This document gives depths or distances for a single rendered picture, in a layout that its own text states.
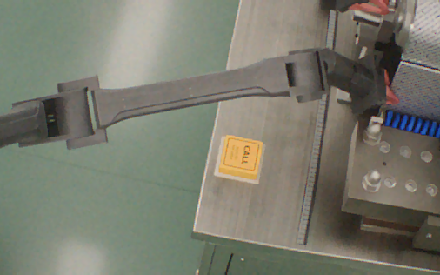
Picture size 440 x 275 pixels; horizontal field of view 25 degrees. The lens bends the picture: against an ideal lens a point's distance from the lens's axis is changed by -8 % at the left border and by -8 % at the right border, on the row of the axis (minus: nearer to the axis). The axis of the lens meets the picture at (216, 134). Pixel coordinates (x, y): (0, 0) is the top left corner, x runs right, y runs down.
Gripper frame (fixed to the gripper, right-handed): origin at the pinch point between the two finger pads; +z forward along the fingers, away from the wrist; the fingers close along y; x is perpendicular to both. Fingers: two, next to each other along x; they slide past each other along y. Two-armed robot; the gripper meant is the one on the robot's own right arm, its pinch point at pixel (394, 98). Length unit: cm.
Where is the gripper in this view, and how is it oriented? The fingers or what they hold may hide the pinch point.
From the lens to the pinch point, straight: 188.9
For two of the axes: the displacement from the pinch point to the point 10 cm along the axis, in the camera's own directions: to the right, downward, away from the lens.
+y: 0.0, 9.1, -4.2
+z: 7.6, 2.7, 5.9
